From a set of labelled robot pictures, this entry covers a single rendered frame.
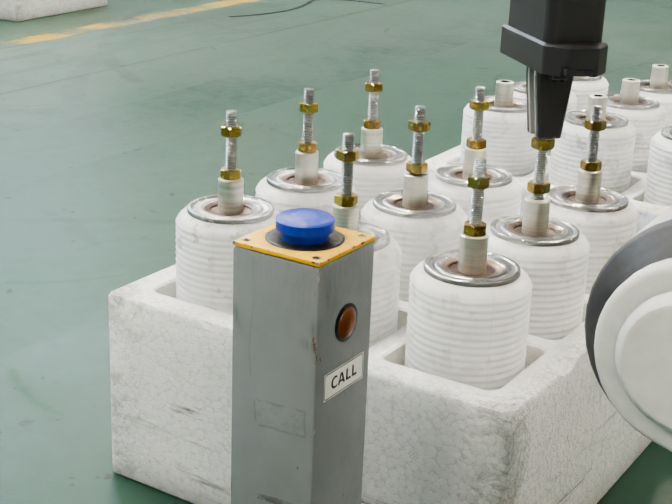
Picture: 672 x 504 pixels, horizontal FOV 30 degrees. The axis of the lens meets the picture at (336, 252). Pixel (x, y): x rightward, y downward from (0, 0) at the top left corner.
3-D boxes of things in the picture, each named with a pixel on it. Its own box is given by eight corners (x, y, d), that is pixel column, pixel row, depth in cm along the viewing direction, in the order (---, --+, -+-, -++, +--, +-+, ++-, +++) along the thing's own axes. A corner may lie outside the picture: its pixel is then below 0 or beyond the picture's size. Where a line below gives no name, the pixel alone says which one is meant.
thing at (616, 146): (630, 262, 155) (648, 119, 149) (603, 285, 147) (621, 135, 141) (557, 246, 159) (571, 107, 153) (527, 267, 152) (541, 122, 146)
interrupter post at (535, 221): (520, 238, 106) (523, 201, 105) (520, 229, 109) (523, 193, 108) (548, 240, 106) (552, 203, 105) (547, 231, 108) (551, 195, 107)
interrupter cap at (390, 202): (356, 209, 112) (356, 202, 112) (399, 191, 118) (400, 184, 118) (430, 227, 108) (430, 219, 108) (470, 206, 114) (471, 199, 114)
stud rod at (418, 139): (416, 190, 112) (422, 108, 110) (407, 188, 113) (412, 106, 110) (423, 188, 113) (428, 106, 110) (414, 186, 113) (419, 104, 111)
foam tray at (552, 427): (661, 432, 128) (684, 266, 121) (491, 625, 96) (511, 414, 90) (338, 338, 147) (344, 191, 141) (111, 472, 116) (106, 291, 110)
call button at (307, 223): (345, 243, 85) (346, 214, 84) (312, 259, 82) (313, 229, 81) (297, 231, 87) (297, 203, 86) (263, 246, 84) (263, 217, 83)
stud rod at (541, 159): (539, 212, 106) (547, 125, 103) (528, 209, 107) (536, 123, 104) (544, 209, 107) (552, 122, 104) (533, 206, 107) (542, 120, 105)
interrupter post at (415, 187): (396, 208, 113) (398, 173, 112) (409, 202, 115) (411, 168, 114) (419, 214, 112) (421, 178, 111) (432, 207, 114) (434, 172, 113)
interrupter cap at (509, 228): (489, 246, 104) (489, 238, 104) (490, 218, 111) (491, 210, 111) (581, 253, 103) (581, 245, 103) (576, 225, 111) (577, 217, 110)
